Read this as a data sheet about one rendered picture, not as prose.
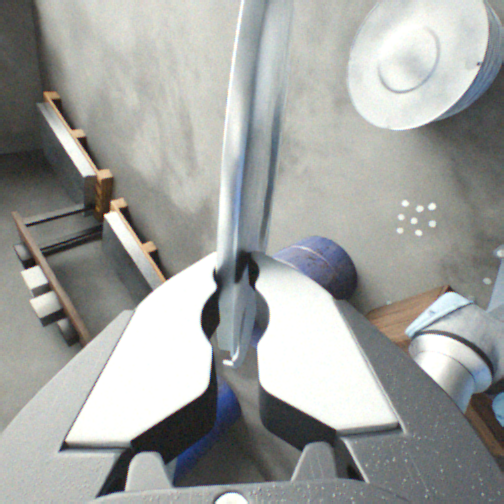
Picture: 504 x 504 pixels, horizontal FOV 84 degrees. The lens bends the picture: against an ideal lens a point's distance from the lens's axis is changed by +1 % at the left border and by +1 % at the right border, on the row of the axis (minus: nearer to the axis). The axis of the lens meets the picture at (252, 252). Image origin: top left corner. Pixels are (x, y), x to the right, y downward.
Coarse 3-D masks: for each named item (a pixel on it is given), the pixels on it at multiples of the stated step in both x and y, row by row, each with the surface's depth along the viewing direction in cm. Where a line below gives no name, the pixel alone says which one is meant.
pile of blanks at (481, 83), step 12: (492, 12) 60; (492, 24) 57; (492, 36) 59; (492, 48) 60; (492, 60) 64; (480, 72) 59; (492, 72) 69; (480, 84) 67; (468, 96) 67; (480, 96) 81; (456, 108) 71; (432, 120) 68
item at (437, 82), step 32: (384, 0) 63; (416, 0) 59; (448, 0) 56; (480, 0) 53; (384, 32) 65; (416, 32) 61; (448, 32) 58; (480, 32) 55; (352, 64) 72; (384, 64) 67; (416, 64) 63; (448, 64) 60; (352, 96) 75; (384, 96) 70; (416, 96) 66; (448, 96) 62
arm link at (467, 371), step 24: (432, 312) 48; (456, 312) 47; (480, 312) 47; (432, 336) 45; (456, 336) 44; (480, 336) 44; (432, 360) 43; (456, 360) 42; (480, 360) 41; (456, 384) 40; (480, 384) 42
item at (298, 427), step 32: (256, 256) 11; (256, 288) 9; (288, 288) 9; (320, 288) 9; (256, 320) 10; (288, 320) 8; (320, 320) 8; (288, 352) 7; (320, 352) 7; (352, 352) 7; (288, 384) 6; (320, 384) 6; (352, 384) 6; (288, 416) 6; (320, 416) 6; (352, 416) 6; (384, 416) 6
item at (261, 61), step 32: (256, 0) 9; (288, 0) 16; (256, 32) 9; (288, 32) 20; (256, 64) 9; (288, 64) 26; (256, 96) 9; (256, 128) 10; (224, 160) 9; (256, 160) 12; (224, 192) 9; (256, 192) 13; (224, 224) 10; (256, 224) 16; (224, 256) 10; (224, 288) 11; (224, 320) 12
